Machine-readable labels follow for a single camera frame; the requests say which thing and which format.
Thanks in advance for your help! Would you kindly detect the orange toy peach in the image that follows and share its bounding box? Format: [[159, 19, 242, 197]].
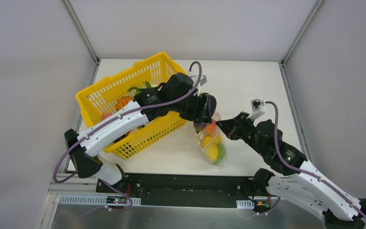
[[204, 119, 217, 136]]

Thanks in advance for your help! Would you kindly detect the clear zip top bag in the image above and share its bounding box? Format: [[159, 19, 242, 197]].
[[185, 112, 228, 167]]

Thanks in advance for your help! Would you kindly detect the green toy pepper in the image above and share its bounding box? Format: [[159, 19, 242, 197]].
[[213, 143, 226, 165]]

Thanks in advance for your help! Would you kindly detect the yellow toy lemon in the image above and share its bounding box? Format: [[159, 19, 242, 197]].
[[202, 136, 213, 148]]

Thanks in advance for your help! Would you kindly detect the yellow plastic shopping basket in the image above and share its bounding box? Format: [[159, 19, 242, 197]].
[[76, 52, 187, 159]]

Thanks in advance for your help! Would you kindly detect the purple toy eggplant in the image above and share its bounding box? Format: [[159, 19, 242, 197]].
[[193, 93, 217, 134]]

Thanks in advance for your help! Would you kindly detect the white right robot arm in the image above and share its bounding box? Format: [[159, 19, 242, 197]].
[[216, 112, 366, 229]]

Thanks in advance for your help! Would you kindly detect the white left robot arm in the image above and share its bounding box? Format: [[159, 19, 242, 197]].
[[64, 73, 217, 193]]

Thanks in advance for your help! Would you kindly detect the orange toy pineapple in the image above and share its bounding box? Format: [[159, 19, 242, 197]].
[[115, 96, 132, 111]]

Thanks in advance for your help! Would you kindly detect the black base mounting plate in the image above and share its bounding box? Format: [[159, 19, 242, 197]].
[[114, 173, 271, 208]]

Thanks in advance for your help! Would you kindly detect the pink toy peach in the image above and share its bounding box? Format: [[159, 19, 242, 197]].
[[102, 112, 112, 120]]

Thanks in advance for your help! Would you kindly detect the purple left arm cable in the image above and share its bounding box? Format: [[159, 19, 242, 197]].
[[52, 61, 203, 212]]

